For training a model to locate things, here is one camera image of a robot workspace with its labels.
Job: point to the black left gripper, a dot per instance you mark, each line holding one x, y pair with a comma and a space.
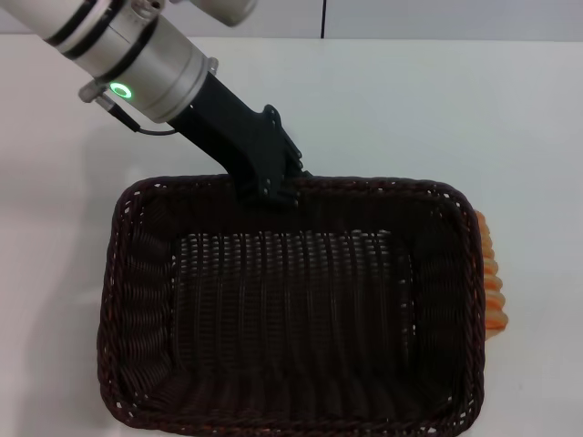
237, 136

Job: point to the dark woven wicker basket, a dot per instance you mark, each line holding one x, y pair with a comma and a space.
291, 318

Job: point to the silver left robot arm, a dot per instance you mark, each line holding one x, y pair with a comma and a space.
136, 59

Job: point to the orange ridged bread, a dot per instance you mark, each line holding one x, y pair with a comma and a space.
493, 291

